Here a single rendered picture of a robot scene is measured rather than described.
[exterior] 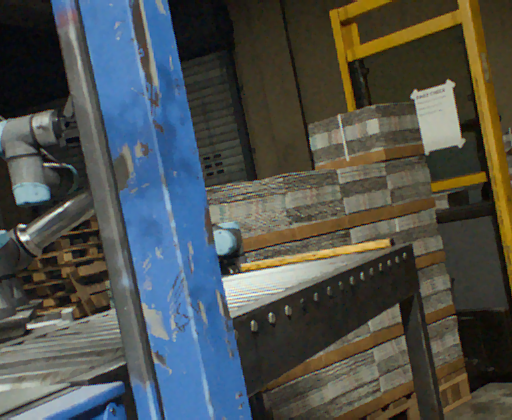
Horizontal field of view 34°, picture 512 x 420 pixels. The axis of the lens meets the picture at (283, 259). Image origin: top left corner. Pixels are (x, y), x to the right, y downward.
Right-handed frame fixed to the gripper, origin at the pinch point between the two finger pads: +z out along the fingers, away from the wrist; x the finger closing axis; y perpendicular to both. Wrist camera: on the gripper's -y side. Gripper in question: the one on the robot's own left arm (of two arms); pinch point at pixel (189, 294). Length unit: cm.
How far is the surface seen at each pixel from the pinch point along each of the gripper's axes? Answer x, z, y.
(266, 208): -1, -62, 20
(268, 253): -1, -56, 5
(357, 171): 18, -109, 27
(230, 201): -6, -46, 24
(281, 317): 64, 77, 1
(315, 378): 3, -66, -41
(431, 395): 63, -1, -34
